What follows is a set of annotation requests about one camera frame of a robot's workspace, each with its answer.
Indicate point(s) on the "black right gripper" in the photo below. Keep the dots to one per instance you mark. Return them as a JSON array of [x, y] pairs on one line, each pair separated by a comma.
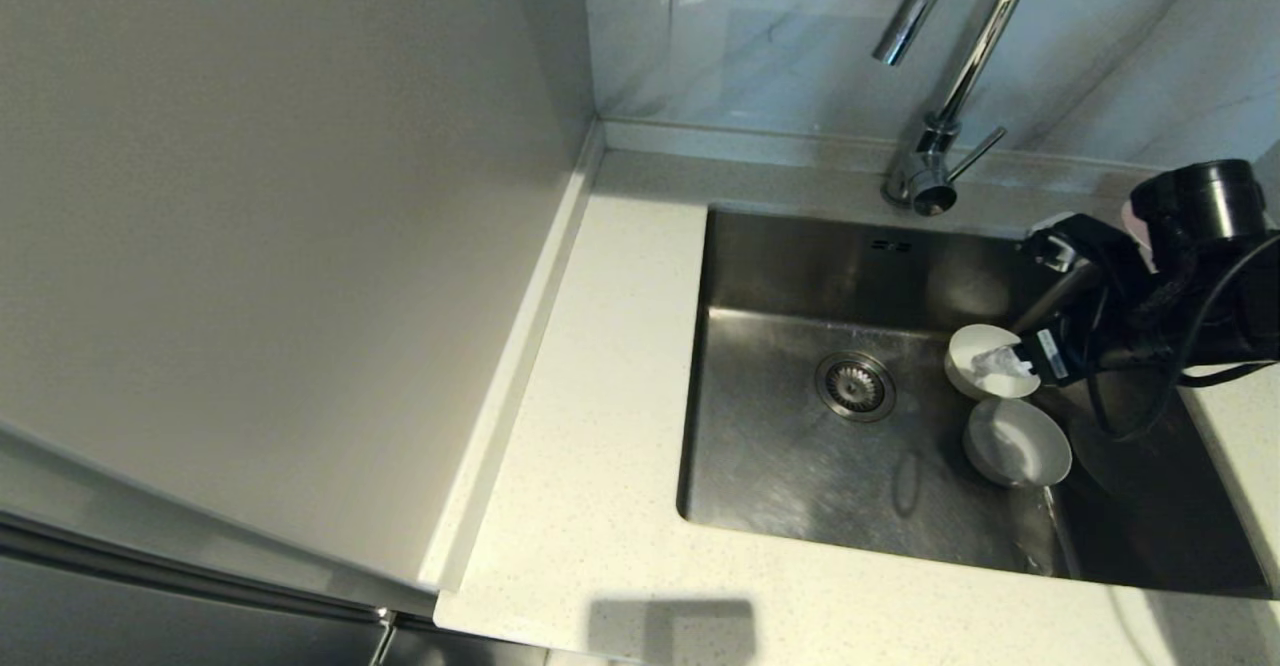
[[1200, 206]]

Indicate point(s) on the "pink round bowl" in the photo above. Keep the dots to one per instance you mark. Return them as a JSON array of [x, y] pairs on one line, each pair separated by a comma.
[[1135, 226]]

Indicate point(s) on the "pale round bowl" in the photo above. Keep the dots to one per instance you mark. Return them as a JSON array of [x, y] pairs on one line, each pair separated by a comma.
[[1030, 451]]

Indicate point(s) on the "chrome gooseneck faucet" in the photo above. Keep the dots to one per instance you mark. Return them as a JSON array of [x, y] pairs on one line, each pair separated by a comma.
[[925, 181]]

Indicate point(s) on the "round metal sink drain strainer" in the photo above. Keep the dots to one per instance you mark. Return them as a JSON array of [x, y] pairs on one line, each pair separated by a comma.
[[856, 387]]

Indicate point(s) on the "stainless steel sink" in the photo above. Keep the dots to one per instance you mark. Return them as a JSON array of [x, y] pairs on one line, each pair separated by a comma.
[[760, 486]]

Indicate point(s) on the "grey under-counter cabinet front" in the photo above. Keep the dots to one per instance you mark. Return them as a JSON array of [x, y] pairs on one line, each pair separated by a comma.
[[460, 651]]

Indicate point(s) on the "tall grey cabinet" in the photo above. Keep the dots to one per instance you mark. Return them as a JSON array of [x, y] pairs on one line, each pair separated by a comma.
[[250, 246]]

